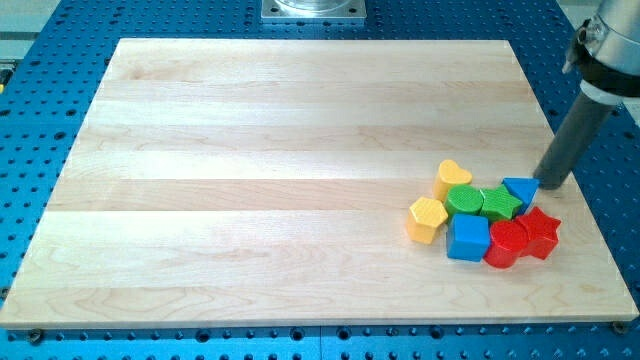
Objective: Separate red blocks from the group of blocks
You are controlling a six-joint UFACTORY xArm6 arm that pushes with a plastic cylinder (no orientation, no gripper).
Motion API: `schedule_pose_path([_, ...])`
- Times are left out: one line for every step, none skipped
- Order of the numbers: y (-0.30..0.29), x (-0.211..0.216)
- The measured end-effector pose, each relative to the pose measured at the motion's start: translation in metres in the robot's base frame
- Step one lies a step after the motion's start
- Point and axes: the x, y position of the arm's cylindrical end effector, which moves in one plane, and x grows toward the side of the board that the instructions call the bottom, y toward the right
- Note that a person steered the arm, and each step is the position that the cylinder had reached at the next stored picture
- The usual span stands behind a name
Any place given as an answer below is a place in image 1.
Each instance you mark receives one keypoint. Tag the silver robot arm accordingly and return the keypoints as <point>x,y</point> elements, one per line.
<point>605,50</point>

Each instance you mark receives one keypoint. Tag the yellow hexagon block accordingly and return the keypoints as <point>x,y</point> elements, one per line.
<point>425,218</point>

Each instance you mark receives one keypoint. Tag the yellow heart block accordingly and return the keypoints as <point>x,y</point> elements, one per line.
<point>449,174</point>

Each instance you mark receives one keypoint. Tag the green cylinder block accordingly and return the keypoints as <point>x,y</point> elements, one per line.
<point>463,199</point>

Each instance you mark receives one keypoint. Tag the blue cube block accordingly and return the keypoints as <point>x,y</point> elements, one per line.
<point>467,237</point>

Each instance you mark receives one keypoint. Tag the green star block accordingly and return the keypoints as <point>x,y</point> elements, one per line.
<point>499,204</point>

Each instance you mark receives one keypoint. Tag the red cylinder block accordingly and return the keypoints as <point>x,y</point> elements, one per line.
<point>508,240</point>

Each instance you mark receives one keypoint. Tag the blue triangle block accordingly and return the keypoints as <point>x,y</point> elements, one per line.
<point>524,189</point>

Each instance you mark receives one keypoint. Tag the red star block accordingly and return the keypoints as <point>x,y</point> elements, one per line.
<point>541,230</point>

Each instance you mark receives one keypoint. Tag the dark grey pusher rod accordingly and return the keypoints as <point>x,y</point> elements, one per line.
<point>573,137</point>

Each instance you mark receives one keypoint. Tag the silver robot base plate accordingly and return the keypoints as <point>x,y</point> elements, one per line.
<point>281,10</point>

